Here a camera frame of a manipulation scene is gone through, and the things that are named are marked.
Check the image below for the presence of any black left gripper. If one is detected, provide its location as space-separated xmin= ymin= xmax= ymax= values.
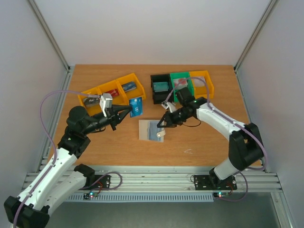
xmin=83 ymin=104 xmax=132 ymax=135

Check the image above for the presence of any beige card holder wallet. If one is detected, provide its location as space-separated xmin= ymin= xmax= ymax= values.
xmin=139 ymin=120 xmax=166 ymax=143

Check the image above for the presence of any blue VIP credit card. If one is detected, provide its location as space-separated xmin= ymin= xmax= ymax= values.
xmin=129 ymin=97 xmax=143 ymax=118

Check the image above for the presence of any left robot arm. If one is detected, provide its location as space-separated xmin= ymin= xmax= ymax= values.
xmin=4 ymin=105 xmax=132 ymax=228

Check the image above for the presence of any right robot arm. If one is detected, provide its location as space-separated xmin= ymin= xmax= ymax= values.
xmin=157 ymin=87 xmax=265 ymax=189

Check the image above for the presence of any yellow bin with red cards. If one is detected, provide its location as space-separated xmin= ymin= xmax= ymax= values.
xmin=97 ymin=80 xmax=128 ymax=105

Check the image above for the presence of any blue VIP card stack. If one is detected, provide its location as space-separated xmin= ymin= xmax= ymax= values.
xmin=122 ymin=81 xmax=137 ymax=92

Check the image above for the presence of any yellow bin with blue cards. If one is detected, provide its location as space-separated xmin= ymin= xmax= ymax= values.
xmin=117 ymin=73 xmax=146 ymax=101

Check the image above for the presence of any green bin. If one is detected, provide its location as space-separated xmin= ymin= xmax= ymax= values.
xmin=170 ymin=72 xmax=194 ymax=103

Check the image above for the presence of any right yellow bin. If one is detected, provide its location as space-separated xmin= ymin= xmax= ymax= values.
xmin=189 ymin=70 xmax=214 ymax=99

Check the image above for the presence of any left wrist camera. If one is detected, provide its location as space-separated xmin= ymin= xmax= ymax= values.
xmin=99 ymin=93 xmax=113 ymax=116

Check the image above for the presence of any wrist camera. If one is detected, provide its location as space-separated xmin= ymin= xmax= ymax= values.
xmin=161 ymin=101 xmax=177 ymax=113
xmin=99 ymin=93 xmax=113 ymax=116

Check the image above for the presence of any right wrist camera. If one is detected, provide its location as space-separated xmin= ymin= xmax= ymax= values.
xmin=161 ymin=101 xmax=177 ymax=113

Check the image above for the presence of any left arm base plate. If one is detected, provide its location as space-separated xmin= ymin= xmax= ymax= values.
xmin=80 ymin=175 xmax=111 ymax=190

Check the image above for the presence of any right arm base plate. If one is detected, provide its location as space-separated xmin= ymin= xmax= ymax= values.
xmin=194 ymin=175 xmax=238 ymax=191

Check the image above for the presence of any grey slotted cable duct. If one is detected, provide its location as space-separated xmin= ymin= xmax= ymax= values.
xmin=66 ymin=192 xmax=214 ymax=203

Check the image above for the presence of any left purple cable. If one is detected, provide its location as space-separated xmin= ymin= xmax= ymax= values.
xmin=11 ymin=91 xmax=103 ymax=226

